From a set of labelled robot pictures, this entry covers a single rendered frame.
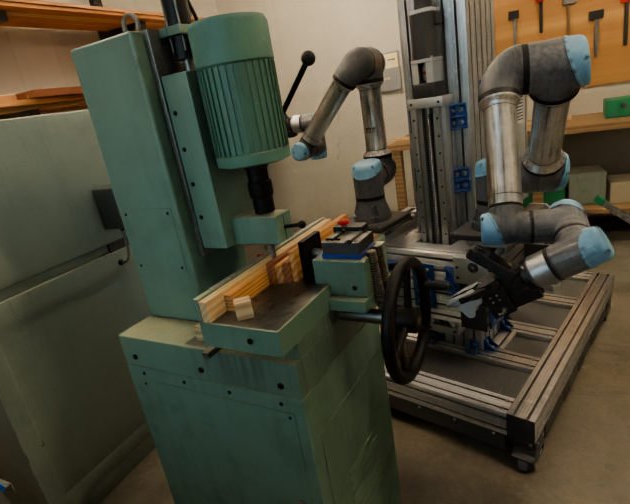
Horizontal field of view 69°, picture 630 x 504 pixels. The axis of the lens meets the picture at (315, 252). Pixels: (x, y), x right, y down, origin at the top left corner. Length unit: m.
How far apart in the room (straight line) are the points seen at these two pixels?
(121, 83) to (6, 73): 2.39
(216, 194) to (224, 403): 0.51
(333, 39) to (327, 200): 1.53
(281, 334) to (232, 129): 0.45
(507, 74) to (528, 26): 3.02
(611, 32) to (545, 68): 3.02
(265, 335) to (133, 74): 0.66
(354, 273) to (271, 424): 0.40
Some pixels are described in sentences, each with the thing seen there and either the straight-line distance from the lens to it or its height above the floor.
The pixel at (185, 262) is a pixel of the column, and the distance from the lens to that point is 1.23.
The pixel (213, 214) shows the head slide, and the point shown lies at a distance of 1.16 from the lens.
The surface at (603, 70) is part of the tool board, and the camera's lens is 4.25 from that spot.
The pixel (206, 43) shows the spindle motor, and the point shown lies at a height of 1.46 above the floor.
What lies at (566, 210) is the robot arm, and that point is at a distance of 1.14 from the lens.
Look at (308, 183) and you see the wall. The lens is 4.91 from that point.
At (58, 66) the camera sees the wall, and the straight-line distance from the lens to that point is 3.79.
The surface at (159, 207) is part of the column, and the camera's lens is 1.22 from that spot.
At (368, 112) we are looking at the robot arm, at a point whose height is 1.23.
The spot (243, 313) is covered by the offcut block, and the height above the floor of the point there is 0.91.
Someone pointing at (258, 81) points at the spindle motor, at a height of 1.37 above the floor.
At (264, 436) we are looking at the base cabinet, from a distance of 1.19.
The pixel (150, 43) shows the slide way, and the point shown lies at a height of 1.49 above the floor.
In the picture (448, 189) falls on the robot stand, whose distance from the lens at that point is 1.75.
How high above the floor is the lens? 1.32
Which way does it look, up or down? 19 degrees down
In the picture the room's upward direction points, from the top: 10 degrees counter-clockwise
